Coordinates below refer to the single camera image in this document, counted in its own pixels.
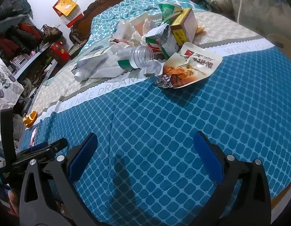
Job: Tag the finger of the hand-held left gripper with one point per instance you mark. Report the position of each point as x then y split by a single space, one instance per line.
46 146
7 134

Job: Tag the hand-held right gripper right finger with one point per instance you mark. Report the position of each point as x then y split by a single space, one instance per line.
209 160

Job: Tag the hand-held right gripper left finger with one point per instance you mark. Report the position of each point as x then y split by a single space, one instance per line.
82 156

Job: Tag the clear plastic salt packet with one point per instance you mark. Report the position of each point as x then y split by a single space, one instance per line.
164 40

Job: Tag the crushed green can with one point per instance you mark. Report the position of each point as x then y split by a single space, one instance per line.
167 10

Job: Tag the person's left hand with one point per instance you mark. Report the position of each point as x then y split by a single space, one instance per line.
13 201

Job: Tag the floral printed cloth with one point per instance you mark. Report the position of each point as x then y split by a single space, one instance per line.
4 84

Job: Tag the teal patterned bed sheet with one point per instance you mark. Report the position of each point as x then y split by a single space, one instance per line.
159 122

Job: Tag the white clothes shelf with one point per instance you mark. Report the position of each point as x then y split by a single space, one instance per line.
30 56

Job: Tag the clear bottle white cap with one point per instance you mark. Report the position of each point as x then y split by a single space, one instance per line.
89 71

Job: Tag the dark red clothes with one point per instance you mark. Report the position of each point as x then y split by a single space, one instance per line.
6 46

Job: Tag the white orange snack packet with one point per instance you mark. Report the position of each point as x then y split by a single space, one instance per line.
194 68

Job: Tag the red box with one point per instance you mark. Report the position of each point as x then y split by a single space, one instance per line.
60 51

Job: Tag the red jacket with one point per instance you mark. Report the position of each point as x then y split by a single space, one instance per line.
30 31

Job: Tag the brown handbag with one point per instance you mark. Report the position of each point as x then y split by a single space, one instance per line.
52 33

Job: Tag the clear bottle green label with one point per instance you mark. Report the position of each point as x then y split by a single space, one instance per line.
138 56

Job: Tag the dark folded clothes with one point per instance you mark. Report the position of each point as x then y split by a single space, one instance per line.
17 6

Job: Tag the small orange peel piece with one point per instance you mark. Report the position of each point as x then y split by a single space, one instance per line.
200 30

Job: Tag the carved wooden headboard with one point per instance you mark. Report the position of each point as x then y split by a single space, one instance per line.
86 21

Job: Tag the yellow brown cardboard box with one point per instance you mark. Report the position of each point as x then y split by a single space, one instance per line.
183 28

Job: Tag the yellow paper bag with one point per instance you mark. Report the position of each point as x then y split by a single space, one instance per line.
65 6

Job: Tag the pink white plastic wrapper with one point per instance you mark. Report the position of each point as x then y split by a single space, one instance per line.
145 27

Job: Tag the wall calendar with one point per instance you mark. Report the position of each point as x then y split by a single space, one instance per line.
73 18

